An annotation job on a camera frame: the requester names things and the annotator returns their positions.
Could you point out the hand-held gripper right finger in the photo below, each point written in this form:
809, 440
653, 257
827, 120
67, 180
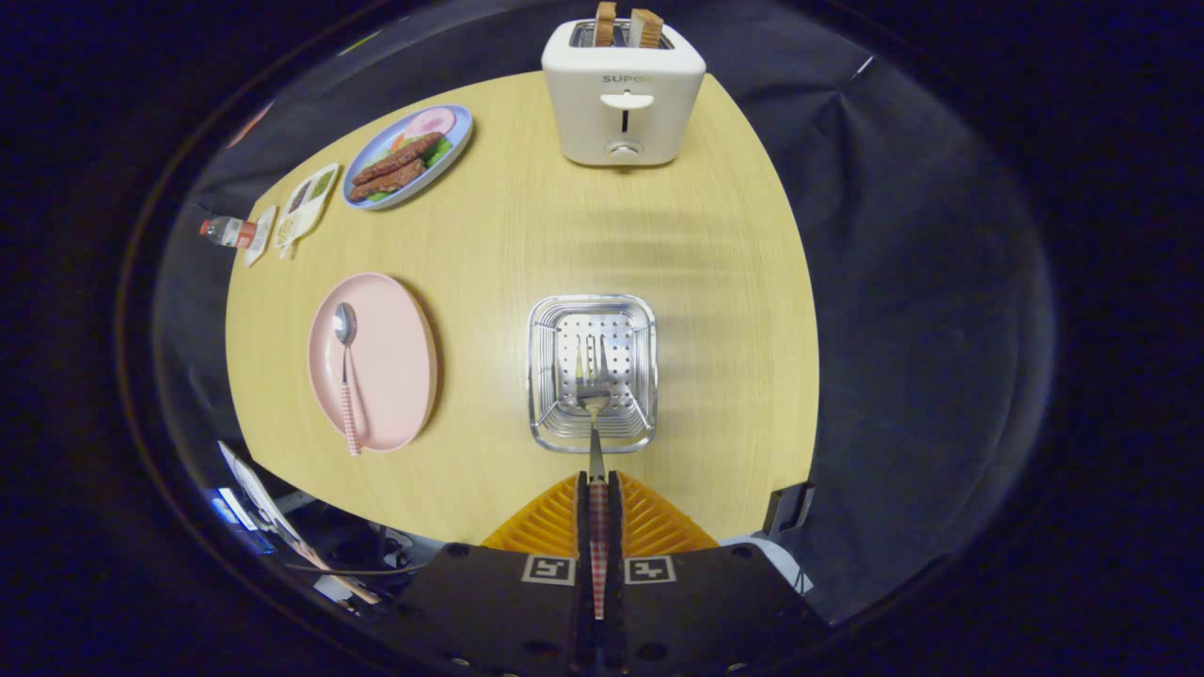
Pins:
614, 527

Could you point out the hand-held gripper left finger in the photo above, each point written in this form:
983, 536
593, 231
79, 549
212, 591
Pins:
582, 527

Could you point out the small black box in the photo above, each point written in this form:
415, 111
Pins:
788, 508

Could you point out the pink plate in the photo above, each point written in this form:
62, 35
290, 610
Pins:
395, 357

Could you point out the white paper sheets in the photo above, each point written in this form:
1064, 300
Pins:
263, 498

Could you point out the brown meat strip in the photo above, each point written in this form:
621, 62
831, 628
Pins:
388, 179
400, 158

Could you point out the green lettuce leaf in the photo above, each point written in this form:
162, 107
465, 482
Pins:
437, 152

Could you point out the blue plate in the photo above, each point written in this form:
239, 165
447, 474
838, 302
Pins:
459, 141

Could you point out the white toaster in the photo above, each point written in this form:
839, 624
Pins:
583, 113

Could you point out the white sectioned dish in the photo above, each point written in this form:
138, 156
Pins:
306, 212

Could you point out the small white square coaster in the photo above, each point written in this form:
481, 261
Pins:
264, 235

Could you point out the pink ham slice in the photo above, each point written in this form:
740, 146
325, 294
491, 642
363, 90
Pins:
431, 122

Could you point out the clear bottle with red cap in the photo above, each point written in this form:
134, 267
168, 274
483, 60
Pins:
226, 230

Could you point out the toast slice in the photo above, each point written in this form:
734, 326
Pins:
605, 23
645, 28

